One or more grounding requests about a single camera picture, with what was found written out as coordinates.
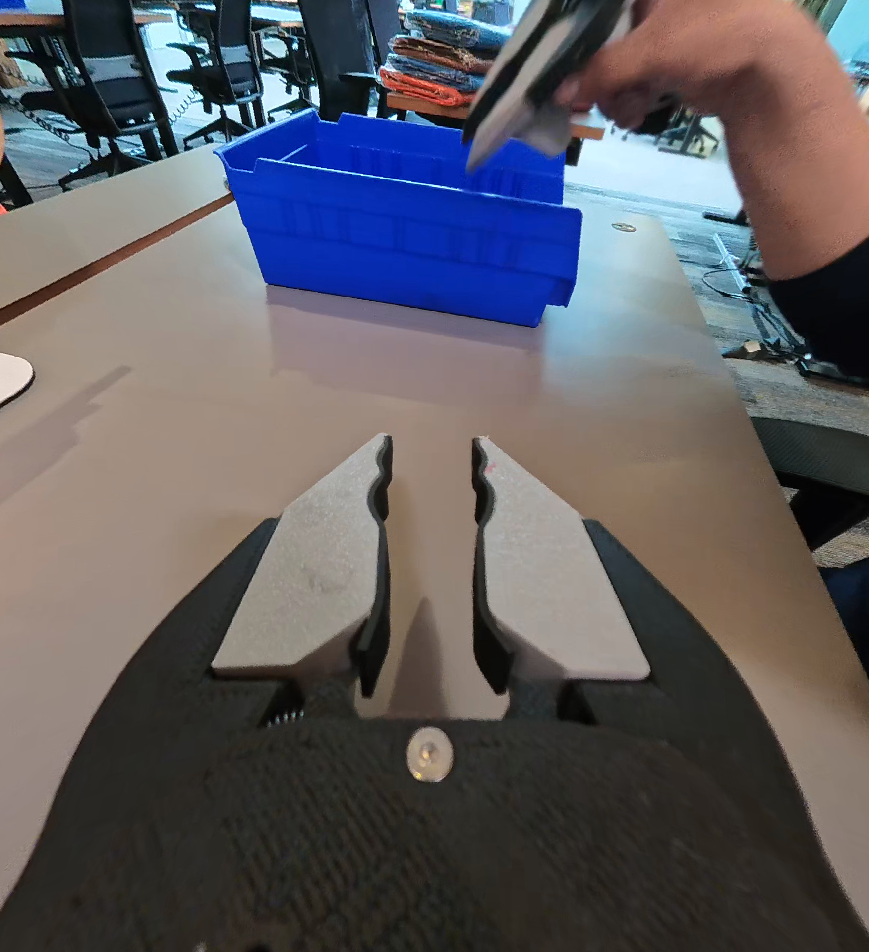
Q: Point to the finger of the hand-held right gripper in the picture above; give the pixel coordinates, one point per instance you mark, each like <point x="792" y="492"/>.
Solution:
<point x="512" y="67"/>
<point x="516" y="119"/>

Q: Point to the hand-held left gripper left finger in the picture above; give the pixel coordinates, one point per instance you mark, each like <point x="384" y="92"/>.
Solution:
<point x="300" y="587"/>

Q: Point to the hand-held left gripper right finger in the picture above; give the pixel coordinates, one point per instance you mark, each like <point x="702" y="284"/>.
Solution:
<point x="561" y="587"/>

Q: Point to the blue plastic bin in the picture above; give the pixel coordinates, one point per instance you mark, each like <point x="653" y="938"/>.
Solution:
<point x="404" y="245"/>

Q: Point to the person's right forearm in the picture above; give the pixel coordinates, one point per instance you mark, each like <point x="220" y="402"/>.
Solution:
<point x="798" y="186"/>

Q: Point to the person's right hand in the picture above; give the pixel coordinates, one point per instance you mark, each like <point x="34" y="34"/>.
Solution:
<point x="702" y="59"/>

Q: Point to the stack of folded cloths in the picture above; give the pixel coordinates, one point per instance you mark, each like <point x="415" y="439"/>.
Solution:
<point x="434" y="67"/>

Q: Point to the person's black office chair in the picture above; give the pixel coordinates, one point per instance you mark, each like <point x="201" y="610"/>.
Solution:
<point x="836" y="454"/>

